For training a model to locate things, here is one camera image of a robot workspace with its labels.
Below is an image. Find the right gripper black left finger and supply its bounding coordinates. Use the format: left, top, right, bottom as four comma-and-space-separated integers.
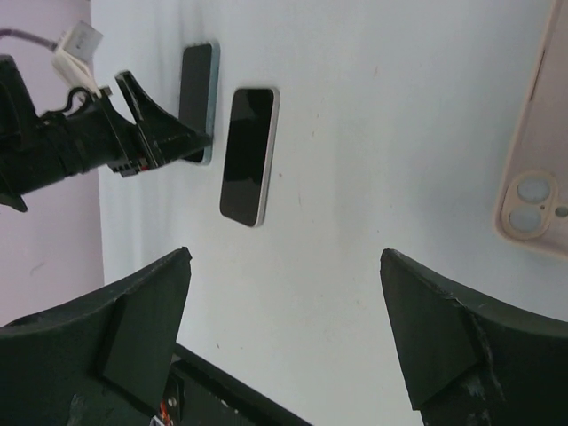
1, 248, 191, 425

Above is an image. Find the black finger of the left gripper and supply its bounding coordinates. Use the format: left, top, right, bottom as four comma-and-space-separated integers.
115, 71, 212, 167

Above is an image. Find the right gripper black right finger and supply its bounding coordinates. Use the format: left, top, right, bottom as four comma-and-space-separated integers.
380, 248, 567, 425

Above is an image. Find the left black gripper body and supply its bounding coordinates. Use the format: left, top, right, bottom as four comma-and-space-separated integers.
92, 86, 151, 178

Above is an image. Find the black phone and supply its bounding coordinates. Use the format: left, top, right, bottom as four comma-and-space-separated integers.
219, 87, 280, 227

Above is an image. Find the beige silicone phone case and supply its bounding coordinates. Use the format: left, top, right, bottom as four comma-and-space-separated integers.
493, 1, 567, 257

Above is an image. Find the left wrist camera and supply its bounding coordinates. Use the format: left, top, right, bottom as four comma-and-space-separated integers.
51, 21, 103, 97

